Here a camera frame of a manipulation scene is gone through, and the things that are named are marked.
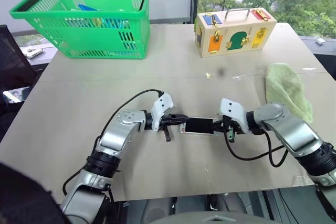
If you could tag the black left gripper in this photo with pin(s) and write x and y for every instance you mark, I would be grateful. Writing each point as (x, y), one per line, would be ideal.
(165, 123)

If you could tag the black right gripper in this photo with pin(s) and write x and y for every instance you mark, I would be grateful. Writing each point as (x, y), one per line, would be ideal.
(231, 127)

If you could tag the white smartphone black screen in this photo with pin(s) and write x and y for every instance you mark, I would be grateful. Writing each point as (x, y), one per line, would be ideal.
(199, 125)

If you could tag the green terry towel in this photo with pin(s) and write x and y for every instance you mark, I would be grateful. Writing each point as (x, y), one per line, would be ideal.
(286, 87)

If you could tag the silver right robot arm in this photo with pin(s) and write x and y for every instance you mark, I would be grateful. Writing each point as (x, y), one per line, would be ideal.
(288, 129)

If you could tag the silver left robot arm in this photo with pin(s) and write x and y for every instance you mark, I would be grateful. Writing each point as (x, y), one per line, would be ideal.
(118, 134)

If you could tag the wooden lock box toy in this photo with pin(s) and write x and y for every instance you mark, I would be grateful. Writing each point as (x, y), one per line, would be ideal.
(231, 37)

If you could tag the grey robot torso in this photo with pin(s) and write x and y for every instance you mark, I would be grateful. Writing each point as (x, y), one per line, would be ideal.
(210, 220)

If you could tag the green plastic shopping basket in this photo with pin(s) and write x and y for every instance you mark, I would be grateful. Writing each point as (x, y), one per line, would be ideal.
(92, 40)

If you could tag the blue yellow packet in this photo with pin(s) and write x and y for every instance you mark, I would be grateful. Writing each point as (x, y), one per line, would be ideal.
(110, 23)

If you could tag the small white box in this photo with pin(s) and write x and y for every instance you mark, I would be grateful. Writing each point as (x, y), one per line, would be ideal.
(320, 41)

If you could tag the blue flat packet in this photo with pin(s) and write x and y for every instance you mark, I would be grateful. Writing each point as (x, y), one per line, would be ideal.
(88, 7)

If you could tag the small white toy vehicle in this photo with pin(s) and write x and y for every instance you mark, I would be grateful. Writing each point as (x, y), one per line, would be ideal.
(33, 53)

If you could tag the dark fuzzy rounded shape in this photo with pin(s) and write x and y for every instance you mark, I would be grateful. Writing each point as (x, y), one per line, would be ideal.
(23, 197)

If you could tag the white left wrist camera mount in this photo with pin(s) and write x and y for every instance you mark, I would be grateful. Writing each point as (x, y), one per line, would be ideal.
(162, 104)

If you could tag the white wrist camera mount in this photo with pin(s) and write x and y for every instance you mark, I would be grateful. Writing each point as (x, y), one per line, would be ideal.
(162, 104)
(233, 108)

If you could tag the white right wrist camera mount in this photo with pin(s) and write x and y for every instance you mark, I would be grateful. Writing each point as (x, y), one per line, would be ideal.
(233, 108)

